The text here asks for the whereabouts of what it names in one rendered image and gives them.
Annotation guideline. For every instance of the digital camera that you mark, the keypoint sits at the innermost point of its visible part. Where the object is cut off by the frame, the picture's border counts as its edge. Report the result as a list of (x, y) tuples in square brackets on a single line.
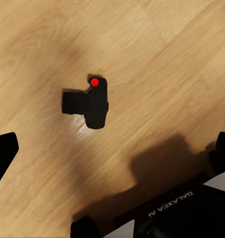
[(93, 104)]

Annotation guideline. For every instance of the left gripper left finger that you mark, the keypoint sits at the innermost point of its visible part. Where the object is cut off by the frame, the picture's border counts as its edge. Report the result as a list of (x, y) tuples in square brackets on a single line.
[(8, 150)]

